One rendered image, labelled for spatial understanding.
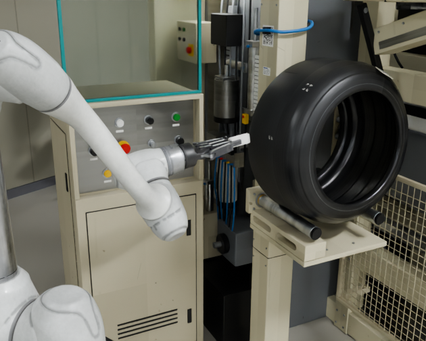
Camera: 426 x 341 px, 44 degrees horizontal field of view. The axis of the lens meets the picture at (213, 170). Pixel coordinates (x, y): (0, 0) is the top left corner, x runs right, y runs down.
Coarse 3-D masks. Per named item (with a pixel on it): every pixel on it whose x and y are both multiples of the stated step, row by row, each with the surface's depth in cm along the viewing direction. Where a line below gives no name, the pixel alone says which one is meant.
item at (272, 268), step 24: (264, 0) 196; (288, 0) 189; (264, 24) 198; (288, 24) 192; (264, 48) 200; (288, 48) 195; (264, 240) 220; (264, 264) 223; (288, 264) 226; (264, 288) 226; (288, 288) 230; (264, 312) 229; (288, 312) 234; (264, 336) 232; (288, 336) 239
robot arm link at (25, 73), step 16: (0, 32) 98; (0, 48) 97; (16, 48) 98; (32, 48) 101; (0, 64) 97; (16, 64) 99; (32, 64) 101; (48, 64) 104; (0, 80) 100; (16, 80) 100; (32, 80) 102; (48, 80) 105; (64, 80) 110; (0, 96) 105; (16, 96) 105; (32, 96) 105; (48, 96) 107; (64, 96) 111
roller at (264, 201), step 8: (264, 200) 202; (272, 200) 200; (272, 208) 197; (280, 208) 193; (280, 216) 192; (288, 216) 188; (296, 216) 186; (296, 224) 183; (304, 224) 180; (312, 224) 180; (304, 232) 180; (312, 232) 176; (320, 232) 178
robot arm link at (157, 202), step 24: (72, 96) 113; (72, 120) 119; (96, 120) 124; (96, 144) 126; (120, 168) 130; (144, 192) 134; (168, 192) 142; (144, 216) 141; (168, 216) 142; (168, 240) 144
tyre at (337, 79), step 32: (320, 64) 174; (352, 64) 170; (288, 96) 169; (320, 96) 163; (352, 96) 203; (384, 96) 176; (256, 128) 177; (288, 128) 164; (320, 128) 164; (352, 128) 209; (384, 128) 199; (256, 160) 179; (288, 160) 166; (352, 160) 209; (384, 160) 198; (288, 192) 171; (320, 192) 171; (352, 192) 201; (384, 192) 188
